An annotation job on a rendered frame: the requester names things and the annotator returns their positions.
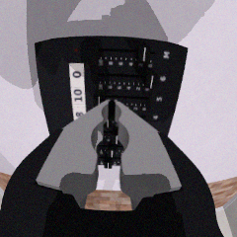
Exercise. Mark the black lighting desk panel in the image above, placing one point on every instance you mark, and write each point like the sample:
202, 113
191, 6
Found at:
76, 74

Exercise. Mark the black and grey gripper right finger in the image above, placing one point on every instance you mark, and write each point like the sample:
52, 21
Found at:
152, 165

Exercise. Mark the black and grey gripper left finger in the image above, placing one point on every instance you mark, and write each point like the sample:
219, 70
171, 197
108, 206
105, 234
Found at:
64, 163

